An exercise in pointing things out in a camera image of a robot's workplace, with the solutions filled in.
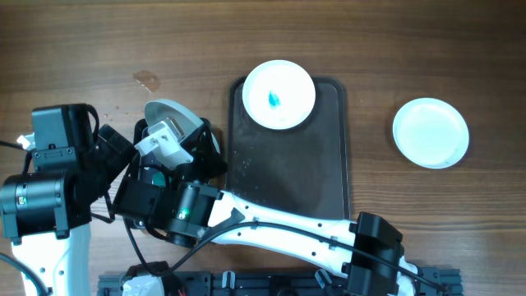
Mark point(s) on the green yellow sponge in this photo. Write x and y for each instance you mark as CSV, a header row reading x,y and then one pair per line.
x,y
158,179

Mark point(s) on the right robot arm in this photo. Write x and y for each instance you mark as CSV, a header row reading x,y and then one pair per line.
x,y
367,253

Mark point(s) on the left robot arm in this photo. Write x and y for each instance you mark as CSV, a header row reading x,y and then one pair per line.
x,y
71,162

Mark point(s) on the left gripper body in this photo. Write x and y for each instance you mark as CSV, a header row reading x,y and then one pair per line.
x,y
108,159

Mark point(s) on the white plate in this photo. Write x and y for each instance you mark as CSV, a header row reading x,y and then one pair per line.
x,y
431,133
187,121
278,94

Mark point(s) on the brown serving tray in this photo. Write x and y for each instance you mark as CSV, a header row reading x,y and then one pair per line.
x,y
303,170

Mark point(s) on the black water tray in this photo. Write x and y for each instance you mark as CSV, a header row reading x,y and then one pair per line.
x,y
146,166

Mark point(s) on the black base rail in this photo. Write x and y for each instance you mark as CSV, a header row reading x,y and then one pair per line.
x,y
205,283

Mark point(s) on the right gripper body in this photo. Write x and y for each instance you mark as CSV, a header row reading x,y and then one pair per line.
x,y
175,183

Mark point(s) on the white plate top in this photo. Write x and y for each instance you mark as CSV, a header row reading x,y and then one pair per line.
x,y
278,94

